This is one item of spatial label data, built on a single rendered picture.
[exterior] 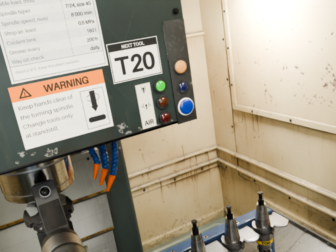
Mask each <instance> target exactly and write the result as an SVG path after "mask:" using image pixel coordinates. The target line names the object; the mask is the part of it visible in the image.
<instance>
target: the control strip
mask: <svg viewBox="0 0 336 252"><path fill-rule="evenodd" d="M162 24H163V30H164V37H165V44H166V50H167V57H168V64H169V70H170V77H171V83H172V90H173V97H174V103H175V110H176V116H177V123H178V124H182V123H185V122H189V121H192V120H195V119H197V112H196V105H195V97H194V90H193V82H192V75H191V68H190V60H189V53H188V45H187V38H186V30H185V23H184V18H181V19H174V20H168V21H163V22H162ZM177 61H184V62H185V63H186V71H185V72H184V73H178V72H177V71H176V70H175V64H176V62H177ZM158 81H163V82H164V83H165V88H164V90H162V91H159V90H157V88H156V84H157V82H158ZM182 82H185V83H187V86H188V87H187V90H186V91H185V92H182V91H180V89H179V86H180V84H181V83H182ZM153 87H154V90H155V91H156V92H158V93H162V92H164V91H165V90H166V88H167V83H166V81H165V80H164V79H162V78H159V79H157V80H156V81H155V82H154V85H153ZM162 97H165V98H167V100H168V103H167V105H166V106H165V107H161V106H160V105H159V100H160V98H162ZM186 99H188V100H191V101H192V103H193V110H192V112H191V113H189V114H184V113H182V112H181V111H180V104H181V102H182V101H183V100H186ZM169 102H170V101H169V98H168V97H167V96H166V95H160V96H159V97H158V98H157V100H156V105H157V106H158V107H159V108H160V109H165V108H167V107H168V105H169ZM164 113H168V114H169V115H170V120H169V122H166V123H165V122H163V121H162V115H163V114H164ZM171 120H172V115H171V113H170V112H169V111H163V112H161V113H160V115H159V121H160V123H162V124H164V125H167V124H169V123H170V121H171Z"/></svg>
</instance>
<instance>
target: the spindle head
mask: <svg viewBox="0 0 336 252"><path fill-rule="evenodd" d="M95 2H96V7H97V12H98V17H99V22H100V27H101V32H102V37H103V42H104V47H105V52H106V57H107V62H108V65H105V66H100V67H95V68H90V69H85V70H80V71H75V72H70V73H65V74H60V75H55V76H50V77H45V78H41V79H36V80H31V81H26V82H21V83H16V84H12V82H11V79H10V75H9V72H8V68H7V65H6V61H5V58H4V54H3V51H2V47H1V44H0V176H1V175H4V174H7V173H11V172H14V171H18V170H21V169H24V168H28V167H31V166H35V165H38V164H41V163H45V162H48V161H52V160H55V159H58V158H62V157H65V156H69V155H72V154H75V153H79V152H82V151H85V150H89V149H92V148H96V147H99V146H102V145H106V144H109V143H113V142H116V141H119V140H123V139H126V138H130V137H133V136H136V135H140V134H143V133H146V132H150V131H153V130H157V129H160V128H163V127H167V126H170V125H174V124H177V123H178V120H177V114H176V107H175V100H174V94H173V87H172V81H171V74H170V67H169V61H168V55H167V48H166V42H165V35H164V28H163V22H164V21H171V20H177V19H183V11H182V4H181V0H95ZM153 36H156V37H157V43H158V49H159V56H160V62H161V68H162V73H161V74H156V75H152V76H148V77H143V78H139V79H134V80H130V81H125V82H121V83H116V84H114V82H113V77H112V72H111V67H110V62H109V57H108V52H107V47H106V45H108V44H113V43H119V42H125V41H130V40H136V39H142V38H148V37H153ZM100 69H102V72H103V77H104V82H105V87H106V92H107V96H108V101H109V106H110V111H111V116H112V121H113V125H114V126H111V127H107V128H104V129H100V130H96V131H93V132H89V133H86V134H82V135H78V136H75V137H71V138H67V139H64V140H60V141H56V142H53V143H49V144H46V145H42V146H38V147H35V148H31V149H27V150H26V149H25V146H24V142H23V139H22V135H21V132H20V128H19V125H18V122H17V118H16V115H15V111H14V108H13V104H12V101H11V97H10V94H9V91H8V88H12V87H17V86H22V85H27V84H32V83H37V82H42V81H46V80H51V79H56V78H61V77H66V76H71V75H76V74H81V73H86V72H91V71H95V70H100ZM157 79H164V80H165V81H166V84H167V87H166V90H165V91H164V92H161V93H159V92H156V91H155V89H154V82H155V81H156V80H157ZM149 82H150V88H151V94H152V100H153V106H154V112H155V118H156V124H157V126H153V127H150V128H146V129H143V127H142V121H141V116H140V110H139V105H138V99H137V94H136V88H135V86H136V85H140V84H145V83H149ZM161 95H165V96H167V97H168V98H169V105H168V106H167V107H166V108H164V109H161V108H159V107H158V106H157V98H158V97H159V96H161ZM163 111H168V112H170V113H171V117H172V118H171V121H170V123H168V124H162V123H161V122H160V120H159V116H160V114H161V113H162V112H163Z"/></svg>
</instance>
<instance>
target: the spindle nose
mask: <svg viewBox="0 0 336 252"><path fill-rule="evenodd" d="M74 179H75V176H74V168H73V164H72V160H71V156H70V155H67V156H64V157H61V158H57V159H54V160H50V161H47V162H44V163H40V164H37V165H33V166H30V167H27V168H23V169H20V170H16V171H13V172H10V173H6V174H3V175H0V189H1V192H2V193H3V195H4V198H5V199H6V200H7V201H8V202H11V203H14V204H28V203H34V202H35V200H34V197H33V194H32V186H33V185H35V184H38V183H41V182H43V181H46V180H53V181H54V182H55V185H56V188H57V191H58V193H61V192H63V191H64V190H65V189H67V188H68V187H69V186H70V185H71V184H72V183H73V181H74Z"/></svg>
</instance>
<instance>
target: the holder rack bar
mask: <svg viewBox="0 0 336 252"><path fill-rule="evenodd" d="M267 211H268V214H272V210H271V209H269V208H268V207H267ZM255 219H256V209H254V210H252V211H250V212H247V213H245V214H243V215H241V216H239V217H236V218H235V221H236V224H237V228H238V229H239V228H241V227H243V226H246V225H247V226H249V227H250V228H252V222H253V221H255ZM201 235H202V238H203V242H204V244H207V243H209V242H212V241H214V240H218V241H219V242H220V243H221V242H222V241H221V237H222V235H224V236H225V223H223V224H221V225H219V226H217V227H214V228H212V229H210V230H208V231H206V232H203V233H201ZM190 250H191V238H190V239H188V240H186V241H184V242H181V243H179V244H177V245H175V246H172V247H170V248H168V249H166V250H164V251H161V252H189V251H190Z"/></svg>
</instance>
